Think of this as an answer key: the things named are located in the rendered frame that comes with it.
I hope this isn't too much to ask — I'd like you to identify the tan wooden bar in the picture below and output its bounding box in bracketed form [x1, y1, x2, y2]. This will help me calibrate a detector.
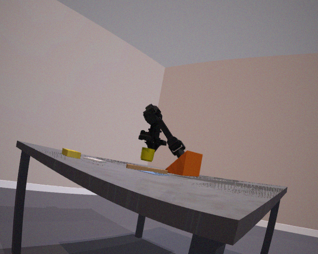
[126, 164, 168, 174]

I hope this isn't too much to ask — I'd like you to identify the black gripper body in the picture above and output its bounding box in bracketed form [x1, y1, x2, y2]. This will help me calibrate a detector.
[138, 126, 167, 146]

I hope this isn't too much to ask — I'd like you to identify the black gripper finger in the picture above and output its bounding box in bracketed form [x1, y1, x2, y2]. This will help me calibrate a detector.
[154, 144, 161, 151]
[145, 142, 155, 149]

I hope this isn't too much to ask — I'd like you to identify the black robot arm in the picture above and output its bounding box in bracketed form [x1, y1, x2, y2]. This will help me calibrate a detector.
[143, 104, 185, 158]

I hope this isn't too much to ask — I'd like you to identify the yellow rectangular block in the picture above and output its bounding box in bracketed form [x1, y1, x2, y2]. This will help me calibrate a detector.
[61, 148, 81, 159]

